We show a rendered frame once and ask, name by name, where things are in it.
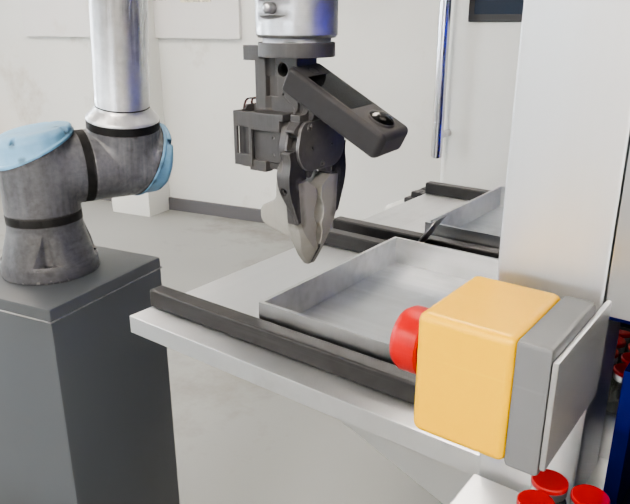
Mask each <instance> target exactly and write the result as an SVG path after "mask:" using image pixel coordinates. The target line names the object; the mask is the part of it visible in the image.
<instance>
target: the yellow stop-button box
mask: <svg viewBox="0 0 630 504"><path fill-rule="evenodd" d="M595 311H596V306H595V303H593V302H591V301H587V300H583V299H578V298H574V297H570V296H564V297H563V298H562V299H560V297H559V296H558V295H556V294H554V293H549V292H545V291H541V290H537V289H532V288H528V287H524V286H520V285H515V284H511V283H507V282H503V281H498V280H494V279H490V278H486V277H481V276H476V277H474V278H472V279H471V280H469V281H468V282H466V283H465V284H463V285H462V286H461V287H459V288H458V289H456V290H455V291H453V292H452V293H450V294H449V295H448V296H446V297H445V298H443V299H442V300H440V301H439V302H437V303H436V304H434V305H433V306H432V307H430V308H429V309H427V310H426V311H424V312H423V313H422V314H421V316H420V319H419V335H418V352H417V370H416V387H415V404H414V424H415V426H416V427H418V428H419V429H421V430H423V431H426V432H428V433H431V434H433V435H436V436H438V437H441V438H443V439H446V440H448V441H451V442H453V443H456V444H458V445H461V446H463V447H466V448H468V449H471V450H473V451H476V452H478V453H481V454H483V455H486V456H489V457H491V458H494V459H498V460H500V459H503V458H504V462H505V464H506V465H507V466H509V467H512V468H514V469H517V470H519V471H522V472H524V473H527V474H529V475H532V476H536V475H538V474H539V473H540V471H541V470H539V465H540V458H541V450H542V443H543V435H544V428H545V420H546V413H547V406H548V398H549V391H550V383H551V376H552V368H553V363H554V362H555V360H556V359H557V358H558V357H559V356H560V355H561V353H562V352H563V351H564V350H565V349H566V348H567V346H568V345H569V344H570V343H571V342H572V341H573V339H574V338H575V337H576V336H577V335H578V334H579V332H580V331H581V330H582V329H583V328H584V326H585V325H586V324H587V323H588V322H589V321H590V319H591V318H592V317H593V316H594V315H595Z"/></svg>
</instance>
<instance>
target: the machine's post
mask: <svg viewBox="0 0 630 504"><path fill-rule="evenodd" d="M629 149H630V0H524V4H523V14H522V25H521V35H520V45H519V55H518V66H517V76H516V86H515V96H514V107H513V117H512V127H511V137H510V148H509V158H508V168H507V178H506V189H505V199H504V209H503V219H502V230H501V240H500V250H499V260H498V271H497V280H498V281H503V282H507V283H511V284H515V285H520V286H524V287H528V288H532V289H537V290H541V291H545V292H549V293H554V294H556V295H558V296H559V297H560V299H562V298H563V297H564V296H570V297H574V298H578V299H583V300H587V301H591V302H593V303H595V306H596V311H595V314H596V312H597V311H598V310H599V309H600V308H601V307H602V305H603V304H604V303H605V301H606V294H607V288H608V282H609V275H610V269H611V263H612V256H613V250H614V244H615V237H616V231H617V225H618V218H619V212H620V206H621V199H622V193H623V187H624V180H625V174H626V168H627V161H628V155H629ZM620 324H621V323H620V322H616V321H612V320H609V323H608V329H607V335H606V341H605V347H604V354H603V360H602V366H601V372H600V378H599V385H598V391H597V394H596V395H595V397H594V398H593V400H592V401H591V403H590V404H589V406H588V407H587V409H586V410H585V412H584V413H583V415H582V416H581V418H580V419H579V421H578V422H577V424H576V425H575V427H574V428H573V430H572V431H571V433H570V434H569V435H568V437H567V438H566V440H565V441H564V443H563V444H562V446H561V447H560V449H559V450H558V452H557V453H556V455H555V456H554V458H553V459H552V461H551V462H550V464H549V465H548V467H547V468H546V469H550V470H554V471H557V472H559V473H560V474H562V475H563V476H564V477H565V478H566V479H567V480H568V482H569V488H568V492H567V497H566V498H565V499H566V502H567V504H570V494H571V489H572V488H573V487H574V486H577V485H581V484H585V483H586V482H587V480H588V478H589V476H590V475H591V473H592V471H593V469H594V467H595V466H596V464H597V461H598V455H599V449H600V443H601V437H602V431H603V425H604V419H605V413H606V407H607V401H608V395H609V389H610V383H611V377H612V371H613V365H614V360H615V354H616V348H617V342H618V336H619V330H620ZM478 475H479V476H481V477H483V478H486V479H488V480H491V481H493V482H495V483H498V484H500V485H502V486H505V487H507V488H510V489H512V490H514V491H517V492H519V493H520V492H521V491H524V490H528V489H531V488H530V486H531V475H529V474H527V473H524V472H522V471H519V470H517V469H514V468H512V467H509V466H507V465H506V464H505V462H504V458H503V459H500V460H498V459H494V458H491V457H489V456H486V455H483V454H481V453H480V455H479V465H478Z"/></svg>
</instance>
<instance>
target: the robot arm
mask: <svg viewBox="0 0 630 504"><path fill-rule="evenodd" d="M89 17H90V35H91V53H92V70H93V88H94V106H93V107H92V108H91V109H90V110H89V111H88V112H87V113H86V115H85V123H86V128H85V129H78V130H74V128H73V126H72V125H71V123H70V122H67V121H52V122H40V123H34V124H29V125H25V126H21V127H17V128H14V129H11V130H8V131H6V132H3V133H2V134H0V194H1V200H2V207H3V213H4V219H5V225H6V231H5V237H4V243H3V251H2V256H1V258H0V270H1V276H2V278H3V279H4V280H6V281H8V282H10V283H14V284H20V285H48V284H56V283H62V282H67V281H71V280H75V279H78V278H81V277H83V276H86V275H88V274H90V273H92V272H93V271H95V270H96V269H97V268H98V267H99V265H100V261H99V253H98V249H97V247H96V246H95V245H94V243H93V240H92V237H91V235H90V233H89V231H88V229H87V226H86V224H85V222H84V219H83V212H82V204H81V203H82V202H88V201H94V200H101V199H108V198H116V197H123V196H130V195H135V196H139V195H143V194H144V193H148V192H154V191H157V190H160V189H161V188H162V187H163V186H164V185H165V184H166V183H167V182H168V180H169V177H170V175H171V171H172V167H173V145H171V141H172V138H171V135H170V132H169V130H168V128H167V127H166V126H165V125H164V124H162V123H160V118H159V115H158V114H157V113H156V112H155V111H154V110H153V109H152V108H151V107H150V85H149V31H148V0H89ZM255 21H256V35H257V37H258V38H262V40H263V42H258V45H243V60H255V85H256V97H249V98H246V99H245V101H244V104H243V109H238V110H233V125H234V149H235V164H240V165H243V166H249V167H250V169H251V170H257V171H263V172H268V171H272V170H273V169H276V170H277V182H276V198H275V199H274V200H272V201H270V202H267V203H265V204H263V205H262V207H261V217H262V219H263V221H264V222H265V224H267V225H268V226H270V227H272V228H274V229H275V230H277V231H279V232H281V233H283V234H284V235H286V236H288V237H290V238H291V240H292V242H293V244H294V247H295V249H296V251H297V253H298V255H299V257H300V258H301V259H302V261H303V262H304V263H306V264H310V263H311V262H314V261H315V260H316V258H317V256H318V254H319V252H320V251H321V249H322V247H323V245H324V243H325V240H326V238H327V236H328V233H329V231H330V228H331V226H332V223H333V220H334V216H335V212H336V211H337V210H338V207H339V203H340V198H341V194H342V190H343V186H344V181H345V174H346V156H345V144H346V140H344V138H346V139H347V140H348V141H350V142H351V143H352V144H354V145H355V146H356V147H358V148H359V149H360V150H362V151H363V152H364V153H365V154H367V155H368V156H369V157H371V158H377V157H379V156H382V155H384V154H387V153H390V152H392V151H395V150H397V149H399V148H400V147H401V145H402V143H403V141H404V139H405V137H406V135H407V133H408V128H407V126H406V125H404V124H403V123H401V122H400V121H399V120H397V119H396V118H394V117H393V116H392V115H390V114H389V113H388V112H386V111H385V110H383V109H382V108H381V107H379V106H378V105H376V104H375V103H374V102H372V101H371V100H369V99H368V98H367V97H365V96H364V95H363V94H361V93H360V92H358V91H357V90H356V89H354V88H353V87H351V86H350V85H349V84H347V83H346V82H345V81H343V80H342V79H340V78H339V77H338V76H336V75H335V74H333V73H332V72H331V71H329V70H328V69H327V68H325V67H324V66H322V65H321V64H320V63H317V58H328V57H335V42H331V38H335V37H336V36H337V35H338V0H255ZM248 99H251V104H246V102H247V100H248ZM253 99H256V103H253ZM238 126H239V129H238ZM239 139H240V152H239ZM317 169H318V171H317Z"/></svg>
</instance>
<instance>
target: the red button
mask: <svg viewBox="0 0 630 504"><path fill-rule="evenodd" d="M427 309H429V308H427V307H424V306H420V305H416V306H412V307H409V308H407V309H405V310H404V311H403V312H402V313H401V314H400V315H399V317H398V318H397V320H396V322H395V324H394V327H393V330H392V333H391V337H390V344H389V352H390V357H391V359H392V361H393V362H394V363H395V365H396V366H397V367H398V368H399V369H401V370H404V371H407V372H410V373H412V374H415V375H416V370H417V352H418V335H419V319H420V316H421V314H422V313H423V312H424V311H426V310H427Z"/></svg>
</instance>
